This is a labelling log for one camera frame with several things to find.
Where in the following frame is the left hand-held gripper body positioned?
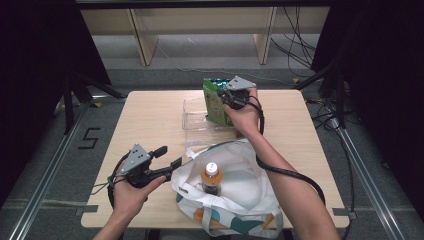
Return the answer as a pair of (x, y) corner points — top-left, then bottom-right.
(116, 143), (158, 190)

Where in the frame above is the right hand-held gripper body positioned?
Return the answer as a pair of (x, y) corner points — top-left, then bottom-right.
(223, 75), (258, 111)

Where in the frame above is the green carton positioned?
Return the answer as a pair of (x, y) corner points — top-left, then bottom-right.
(202, 77), (235, 128)

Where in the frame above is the clear plastic tray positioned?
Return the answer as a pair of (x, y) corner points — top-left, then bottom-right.
(181, 97), (255, 148)

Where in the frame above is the white patterned tote bag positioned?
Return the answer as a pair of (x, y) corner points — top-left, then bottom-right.
(170, 138), (285, 240)

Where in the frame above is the person's right hand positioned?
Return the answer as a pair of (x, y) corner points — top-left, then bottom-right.
(223, 87), (262, 135)

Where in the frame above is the person's left hand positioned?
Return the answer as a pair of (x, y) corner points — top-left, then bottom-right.
(112, 174), (167, 220)

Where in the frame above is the orange juice bottle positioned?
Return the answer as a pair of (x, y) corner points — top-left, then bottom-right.
(200, 161), (224, 197)

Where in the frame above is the black metal stand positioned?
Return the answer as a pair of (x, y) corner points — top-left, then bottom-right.
(294, 62), (348, 130)
(62, 68), (125, 135)

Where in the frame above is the black curtain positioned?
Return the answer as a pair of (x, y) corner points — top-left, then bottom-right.
(0, 0), (112, 208)
(311, 0), (424, 222)

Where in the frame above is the light wooden desk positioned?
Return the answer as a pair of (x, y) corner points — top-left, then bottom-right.
(74, 0), (332, 67)

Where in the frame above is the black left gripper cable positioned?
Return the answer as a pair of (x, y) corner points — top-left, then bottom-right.
(91, 151), (132, 210)

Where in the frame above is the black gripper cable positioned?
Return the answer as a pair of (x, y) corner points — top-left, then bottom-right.
(247, 95), (327, 205)
(91, 151), (132, 210)

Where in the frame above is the thin white floor cable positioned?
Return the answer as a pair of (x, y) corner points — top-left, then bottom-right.
(155, 42), (298, 86)

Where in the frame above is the bundle of black floor cables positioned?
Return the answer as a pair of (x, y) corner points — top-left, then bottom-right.
(269, 6), (318, 78)

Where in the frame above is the tangle of black cables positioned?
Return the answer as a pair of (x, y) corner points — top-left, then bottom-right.
(304, 96), (342, 132)

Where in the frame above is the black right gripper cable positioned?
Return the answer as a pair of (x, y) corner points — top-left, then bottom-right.
(247, 95), (327, 205)

